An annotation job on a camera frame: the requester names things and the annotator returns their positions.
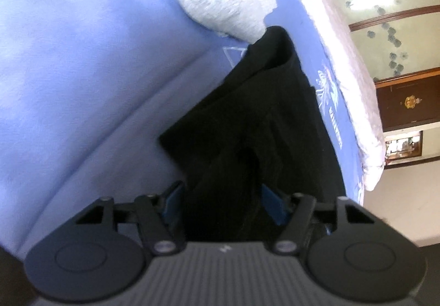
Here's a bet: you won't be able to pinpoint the wooden wardrobe with frosted doors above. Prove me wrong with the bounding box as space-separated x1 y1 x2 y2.
309 0 440 83

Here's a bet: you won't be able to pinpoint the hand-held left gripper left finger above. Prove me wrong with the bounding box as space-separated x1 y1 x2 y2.
74 180 188 255

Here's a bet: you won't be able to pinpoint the lavender floral quilt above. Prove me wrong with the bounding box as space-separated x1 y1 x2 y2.
268 0 386 191

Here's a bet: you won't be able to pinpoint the blue printed bed sheet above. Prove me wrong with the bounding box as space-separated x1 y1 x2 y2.
0 0 365 252

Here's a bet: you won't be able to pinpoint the black pants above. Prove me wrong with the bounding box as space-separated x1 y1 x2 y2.
159 26 346 243

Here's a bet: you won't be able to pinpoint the dark brown door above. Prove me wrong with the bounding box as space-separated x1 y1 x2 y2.
375 69 440 133

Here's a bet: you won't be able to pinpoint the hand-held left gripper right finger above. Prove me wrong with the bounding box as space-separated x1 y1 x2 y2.
260 183 376 256

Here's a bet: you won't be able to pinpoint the framed wall picture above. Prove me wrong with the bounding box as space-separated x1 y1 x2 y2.
383 131 423 167

